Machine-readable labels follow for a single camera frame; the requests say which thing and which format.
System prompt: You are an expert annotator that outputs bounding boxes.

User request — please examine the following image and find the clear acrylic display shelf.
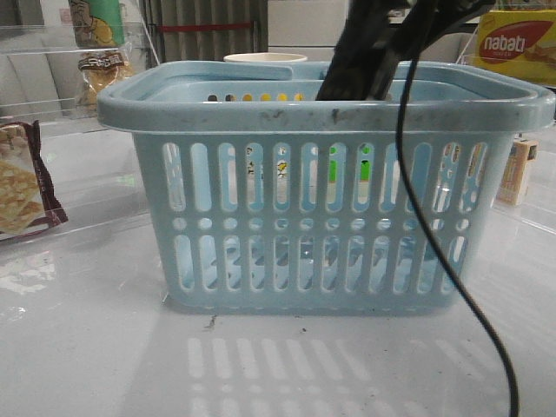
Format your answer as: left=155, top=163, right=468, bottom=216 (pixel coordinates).
left=0, top=22, right=164, bottom=244
left=451, top=0, right=556, bottom=234

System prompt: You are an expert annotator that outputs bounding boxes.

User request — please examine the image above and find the white filing cabinet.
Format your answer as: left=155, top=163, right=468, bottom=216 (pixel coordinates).
left=268, top=1, right=349, bottom=61

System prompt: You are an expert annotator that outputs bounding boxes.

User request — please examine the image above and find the brown cracker packet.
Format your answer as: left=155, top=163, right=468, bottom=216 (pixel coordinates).
left=1, top=122, right=68, bottom=242

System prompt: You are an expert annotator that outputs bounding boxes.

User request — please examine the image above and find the black cable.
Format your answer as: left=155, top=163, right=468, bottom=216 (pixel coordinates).
left=395, top=0, right=521, bottom=417

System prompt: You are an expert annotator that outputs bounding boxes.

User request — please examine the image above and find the yellow nabati wafer box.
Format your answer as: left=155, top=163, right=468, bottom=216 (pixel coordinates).
left=469, top=10, right=555, bottom=88

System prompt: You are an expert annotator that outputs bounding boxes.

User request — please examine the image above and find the green cartoon snack bag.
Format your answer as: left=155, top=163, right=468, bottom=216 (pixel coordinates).
left=69, top=0, right=125, bottom=48

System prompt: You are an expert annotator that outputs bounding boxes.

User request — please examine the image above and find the light blue plastic basket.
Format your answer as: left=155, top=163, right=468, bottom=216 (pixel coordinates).
left=97, top=61, right=555, bottom=314

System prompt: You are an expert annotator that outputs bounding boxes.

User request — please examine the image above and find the clear acrylic display shelf right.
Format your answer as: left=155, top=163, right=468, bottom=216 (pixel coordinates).
left=451, top=0, right=556, bottom=234

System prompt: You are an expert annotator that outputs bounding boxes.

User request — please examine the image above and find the clear acrylic display shelf left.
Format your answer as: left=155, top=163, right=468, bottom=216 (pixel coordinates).
left=0, top=22, right=164, bottom=244

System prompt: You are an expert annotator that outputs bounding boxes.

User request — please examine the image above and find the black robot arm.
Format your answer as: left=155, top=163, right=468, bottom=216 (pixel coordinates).
left=316, top=0, right=495, bottom=101

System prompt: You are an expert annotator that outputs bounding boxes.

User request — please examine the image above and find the yellow paper cup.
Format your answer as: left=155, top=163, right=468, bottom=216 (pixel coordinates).
left=223, top=52, right=308, bottom=63

